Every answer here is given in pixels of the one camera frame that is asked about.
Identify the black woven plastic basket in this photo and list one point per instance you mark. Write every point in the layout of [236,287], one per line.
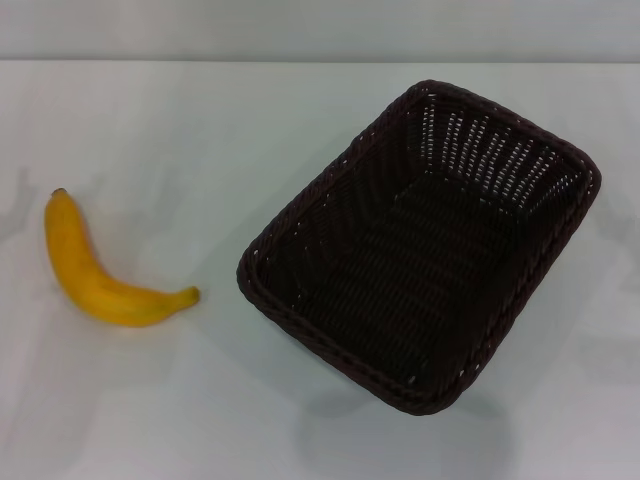
[400,260]

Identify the yellow banana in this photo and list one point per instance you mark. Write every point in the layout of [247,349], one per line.
[85,280]

